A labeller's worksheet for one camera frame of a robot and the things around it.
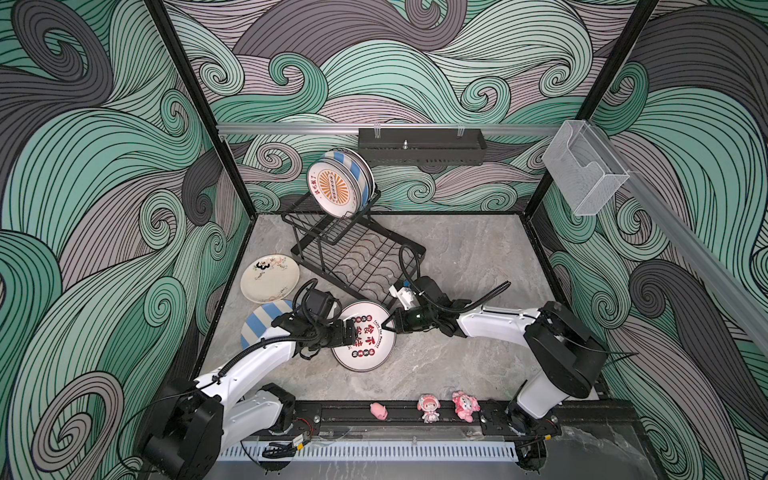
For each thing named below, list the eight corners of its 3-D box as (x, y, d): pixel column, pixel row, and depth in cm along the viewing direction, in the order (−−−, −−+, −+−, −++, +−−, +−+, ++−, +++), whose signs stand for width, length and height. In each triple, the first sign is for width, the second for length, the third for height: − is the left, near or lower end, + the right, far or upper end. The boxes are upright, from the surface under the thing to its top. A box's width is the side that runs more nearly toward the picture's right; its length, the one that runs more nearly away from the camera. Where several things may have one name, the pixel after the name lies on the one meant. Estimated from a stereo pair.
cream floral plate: (237, 303, 97) (234, 299, 95) (252, 258, 109) (250, 254, 107) (293, 303, 97) (291, 299, 95) (302, 258, 109) (301, 254, 107)
